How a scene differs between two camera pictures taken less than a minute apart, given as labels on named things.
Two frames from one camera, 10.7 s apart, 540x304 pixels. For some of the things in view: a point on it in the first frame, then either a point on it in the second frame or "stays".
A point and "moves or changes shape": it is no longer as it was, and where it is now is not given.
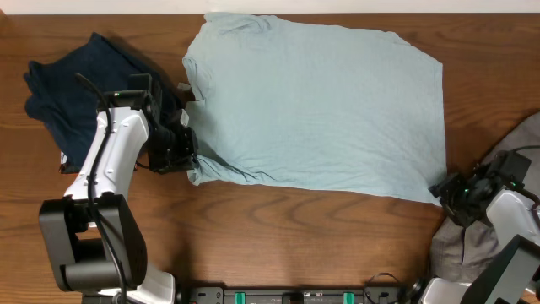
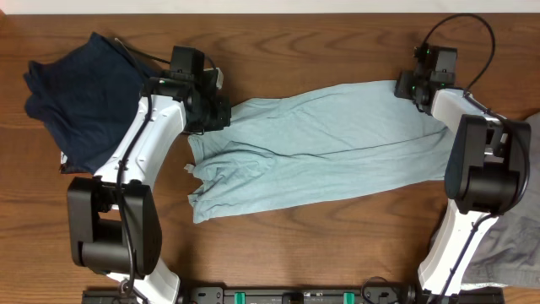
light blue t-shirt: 315,107 moves or changes shape
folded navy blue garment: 62,91 stays
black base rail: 370,295 stays
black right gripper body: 459,201 to 408,85
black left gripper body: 188,148 to 217,114
